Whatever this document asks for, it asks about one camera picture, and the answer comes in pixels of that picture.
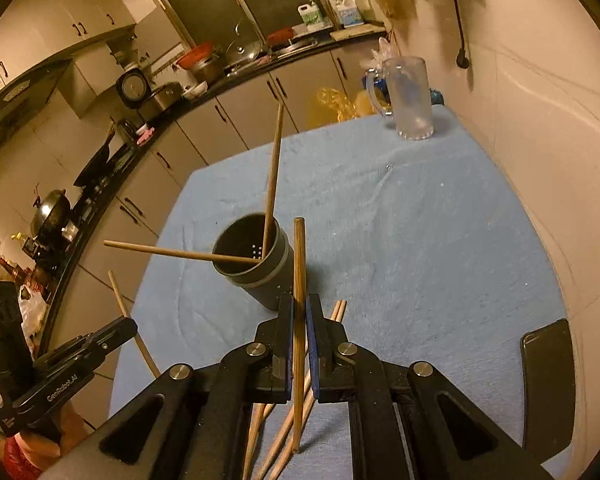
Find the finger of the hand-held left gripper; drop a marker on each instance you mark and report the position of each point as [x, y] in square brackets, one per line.
[116, 335]

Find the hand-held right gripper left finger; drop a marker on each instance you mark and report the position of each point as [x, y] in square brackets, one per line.
[289, 350]

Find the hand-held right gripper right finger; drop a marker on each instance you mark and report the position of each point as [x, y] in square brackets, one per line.
[312, 355]

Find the grey chopstick holder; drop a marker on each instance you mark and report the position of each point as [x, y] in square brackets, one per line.
[275, 280]

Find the person's left hand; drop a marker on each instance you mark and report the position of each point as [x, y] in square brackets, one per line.
[69, 422]

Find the white plastic bag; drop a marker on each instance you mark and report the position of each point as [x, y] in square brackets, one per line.
[382, 52]
[32, 312]

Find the group of condiment bottles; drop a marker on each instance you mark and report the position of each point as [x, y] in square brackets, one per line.
[15, 270]

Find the black pot with lid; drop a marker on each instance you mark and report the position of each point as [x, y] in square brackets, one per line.
[52, 212]

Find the light blue table cloth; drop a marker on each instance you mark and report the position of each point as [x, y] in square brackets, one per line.
[405, 240]

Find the black wok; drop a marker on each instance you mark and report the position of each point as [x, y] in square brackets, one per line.
[95, 165]

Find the pink cloth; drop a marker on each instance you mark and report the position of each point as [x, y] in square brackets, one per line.
[146, 135]

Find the black kettle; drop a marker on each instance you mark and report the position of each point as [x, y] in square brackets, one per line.
[126, 130]

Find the black phone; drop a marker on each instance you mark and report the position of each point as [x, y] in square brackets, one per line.
[547, 380]

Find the beige lower kitchen cabinets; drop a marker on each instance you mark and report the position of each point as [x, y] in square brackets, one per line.
[260, 110]

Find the beige kitchen cabinets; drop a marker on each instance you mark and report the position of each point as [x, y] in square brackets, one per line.
[55, 15]
[260, 110]

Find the range hood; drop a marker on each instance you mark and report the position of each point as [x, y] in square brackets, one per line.
[20, 95]

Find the yellow plastic bag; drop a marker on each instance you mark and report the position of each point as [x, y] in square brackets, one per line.
[327, 107]

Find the rice cooker with open lid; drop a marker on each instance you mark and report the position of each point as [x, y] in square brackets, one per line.
[132, 89]

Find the white bowl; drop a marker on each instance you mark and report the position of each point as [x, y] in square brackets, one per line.
[195, 91]

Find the orange plastic bag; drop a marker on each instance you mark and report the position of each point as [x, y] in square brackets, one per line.
[366, 104]

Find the clear glass mug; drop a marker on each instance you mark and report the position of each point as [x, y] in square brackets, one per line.
[410, 105]

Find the metal pot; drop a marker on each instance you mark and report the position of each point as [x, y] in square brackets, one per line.
[207, 72]

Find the red basin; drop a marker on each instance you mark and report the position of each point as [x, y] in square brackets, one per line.
[197, 54]

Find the glass pot lid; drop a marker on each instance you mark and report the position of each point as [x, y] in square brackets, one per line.
[244, 50]

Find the metal sink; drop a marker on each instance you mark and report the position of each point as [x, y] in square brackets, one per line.
[297, 46]

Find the red bowl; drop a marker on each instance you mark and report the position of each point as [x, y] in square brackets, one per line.
[280, 36]

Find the wooden cutting board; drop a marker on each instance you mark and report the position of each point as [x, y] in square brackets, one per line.
[355, 32]

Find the beige upper kitchen cabinets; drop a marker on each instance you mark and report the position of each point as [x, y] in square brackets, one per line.
[55, 15]

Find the green label detergent bottle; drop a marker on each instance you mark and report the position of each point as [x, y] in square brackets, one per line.
[312, 16]

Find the blue label detergent bottle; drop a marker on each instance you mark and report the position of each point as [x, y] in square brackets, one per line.
[349, 12]

